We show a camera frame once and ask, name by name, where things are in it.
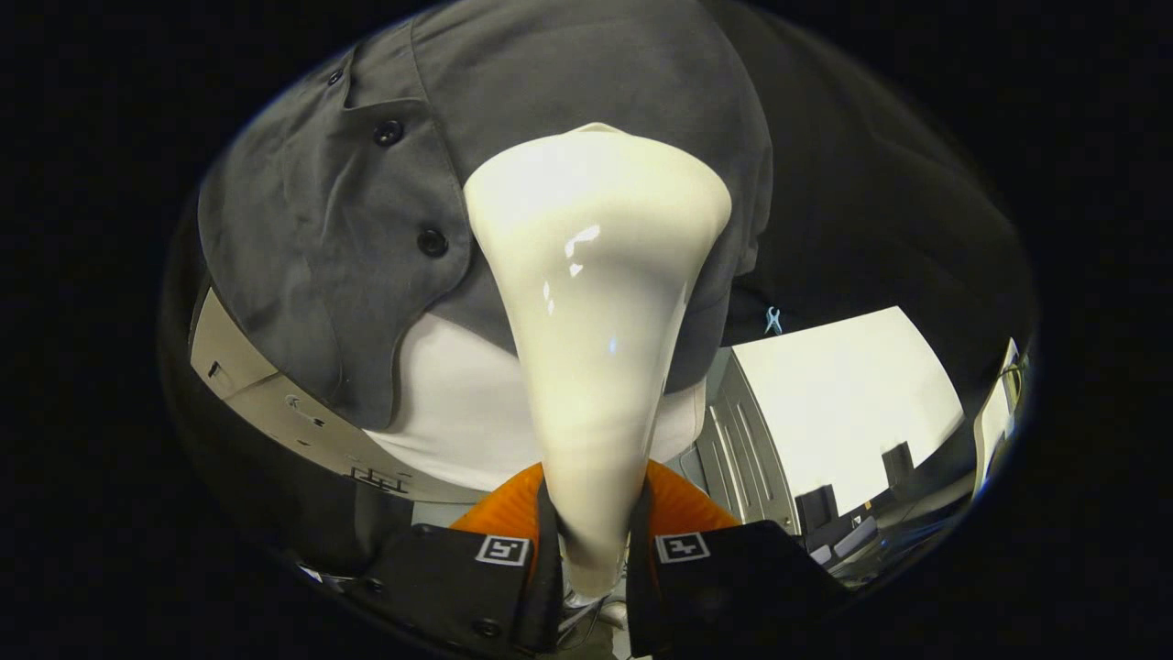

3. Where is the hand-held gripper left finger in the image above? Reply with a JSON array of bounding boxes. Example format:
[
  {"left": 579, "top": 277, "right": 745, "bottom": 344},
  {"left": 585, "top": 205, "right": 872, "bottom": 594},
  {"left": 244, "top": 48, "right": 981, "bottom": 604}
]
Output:
[{"left": 357, "top": 461, "right": 563, "bottom": 659}]

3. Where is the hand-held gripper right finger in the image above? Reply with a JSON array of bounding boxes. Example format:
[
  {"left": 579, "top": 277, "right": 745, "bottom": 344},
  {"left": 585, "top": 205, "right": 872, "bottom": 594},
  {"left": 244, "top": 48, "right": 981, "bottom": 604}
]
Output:
[{"left": 626, "top": 458, "right": 849, "bottom": 657}]

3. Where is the white garment steamer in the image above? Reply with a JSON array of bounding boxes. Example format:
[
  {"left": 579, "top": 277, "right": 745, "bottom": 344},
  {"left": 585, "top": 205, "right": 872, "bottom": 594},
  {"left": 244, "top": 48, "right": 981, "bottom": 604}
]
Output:
[{"left": 463, "top": 122, "right": 734, "bottom": 601}]

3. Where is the grey button shirt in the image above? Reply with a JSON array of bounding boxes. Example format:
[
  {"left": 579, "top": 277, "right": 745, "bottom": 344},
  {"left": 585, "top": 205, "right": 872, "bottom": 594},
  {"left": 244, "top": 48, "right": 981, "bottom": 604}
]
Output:
[{"left": 197, "top": 0, "right": 775, "bottom": 432}]

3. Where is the small black box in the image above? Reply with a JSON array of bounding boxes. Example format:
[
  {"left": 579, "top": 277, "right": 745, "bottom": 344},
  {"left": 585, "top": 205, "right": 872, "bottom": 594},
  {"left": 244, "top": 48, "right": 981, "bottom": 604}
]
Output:
[
  {"left": 795, "top": 486, "right": 839, "bottom": 534},
  {"left": 882, "top": 442, "right": 915, "bottom": 489}
]

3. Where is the white mannequin torso form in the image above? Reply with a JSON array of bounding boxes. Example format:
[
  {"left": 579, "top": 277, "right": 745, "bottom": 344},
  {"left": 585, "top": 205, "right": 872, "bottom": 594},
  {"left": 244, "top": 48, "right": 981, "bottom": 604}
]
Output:
[{"left": 365, "top": 312, "right": 708, "bottom": 491}]

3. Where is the white table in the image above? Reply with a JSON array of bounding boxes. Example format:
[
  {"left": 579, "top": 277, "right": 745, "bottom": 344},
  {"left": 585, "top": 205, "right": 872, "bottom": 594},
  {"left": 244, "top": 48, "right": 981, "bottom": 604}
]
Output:
[{"left": 694, "top": 305, "right": 966, "bottom": 537}]

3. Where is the grey drawer cabinet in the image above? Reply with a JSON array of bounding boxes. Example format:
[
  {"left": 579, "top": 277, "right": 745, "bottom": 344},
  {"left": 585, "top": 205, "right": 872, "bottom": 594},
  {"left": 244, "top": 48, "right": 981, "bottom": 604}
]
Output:
[{"left": 190, "top": 289, "right": 487, "bottom": 505}]

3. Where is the white shelf board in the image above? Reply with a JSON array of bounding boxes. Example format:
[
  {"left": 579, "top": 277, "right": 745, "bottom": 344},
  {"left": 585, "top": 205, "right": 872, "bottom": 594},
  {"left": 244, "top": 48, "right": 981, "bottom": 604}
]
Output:
[{"left": 973, "top": 337, "right": 1023, "bottom": 491}]

